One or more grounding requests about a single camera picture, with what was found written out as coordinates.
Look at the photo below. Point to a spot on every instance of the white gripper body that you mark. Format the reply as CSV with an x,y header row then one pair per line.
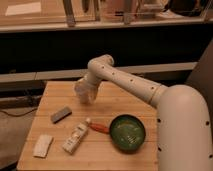
x,y
86,91

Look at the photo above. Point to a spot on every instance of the green frying pan red handle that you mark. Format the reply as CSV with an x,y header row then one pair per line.
x,y
127,132

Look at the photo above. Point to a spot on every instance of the white tube bottle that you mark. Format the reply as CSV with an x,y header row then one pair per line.
x,y
72,142

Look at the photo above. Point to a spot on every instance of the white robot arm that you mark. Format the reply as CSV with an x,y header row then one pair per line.
x,y
184,137

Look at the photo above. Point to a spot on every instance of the grey rectangular block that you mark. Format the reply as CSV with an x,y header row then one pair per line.
x,y
59,115

